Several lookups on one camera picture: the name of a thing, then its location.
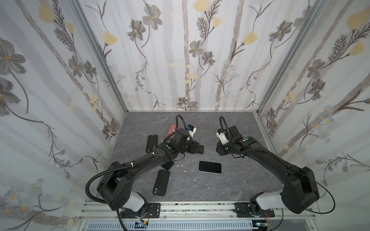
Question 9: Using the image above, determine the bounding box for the black phone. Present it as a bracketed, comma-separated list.
[195, 145, 204, 154]
[198, 161, 222, 174]
[161, 161, 174, 171]

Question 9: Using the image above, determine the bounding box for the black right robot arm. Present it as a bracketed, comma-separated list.
[216, 126, 321, 217]

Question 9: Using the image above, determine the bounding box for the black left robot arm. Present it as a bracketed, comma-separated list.
[85, 125, 199, 216]

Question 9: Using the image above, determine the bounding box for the pink phone case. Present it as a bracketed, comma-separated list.
[165, 123, 178, 139]

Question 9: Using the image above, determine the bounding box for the black phone case far left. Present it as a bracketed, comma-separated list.
[146, 135, 158, 154]

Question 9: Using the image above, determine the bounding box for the black phone case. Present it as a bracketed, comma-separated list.
[146, 135, 158, 154]
[153, 169, 170, 196]

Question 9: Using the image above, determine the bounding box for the black phone case front left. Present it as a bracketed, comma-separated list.
[153, 169, 170, 196]

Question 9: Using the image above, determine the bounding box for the small green circuit board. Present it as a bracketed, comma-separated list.
[134, 221, 148, 229]

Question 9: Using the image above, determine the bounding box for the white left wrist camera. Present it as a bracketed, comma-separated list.
[187, 125, 197, 138]

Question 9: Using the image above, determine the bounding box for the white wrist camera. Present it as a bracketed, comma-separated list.
[216, 129, 229, 145]
[187, 125, 197, 138]

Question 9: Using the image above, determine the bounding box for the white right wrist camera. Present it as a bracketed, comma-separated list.
[216, 129, 229, 145]

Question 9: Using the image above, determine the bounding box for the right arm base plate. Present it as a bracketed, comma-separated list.
[234, 202, 275, 218]

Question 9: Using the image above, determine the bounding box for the aluminium mounting rail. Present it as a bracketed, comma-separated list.
[78, 201, 318, 226]

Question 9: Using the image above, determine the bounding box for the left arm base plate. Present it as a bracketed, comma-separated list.
[120, 203, 161, 219]

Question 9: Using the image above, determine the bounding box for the white slotted cable duct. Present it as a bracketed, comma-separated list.
[85, 220, 258, 231]

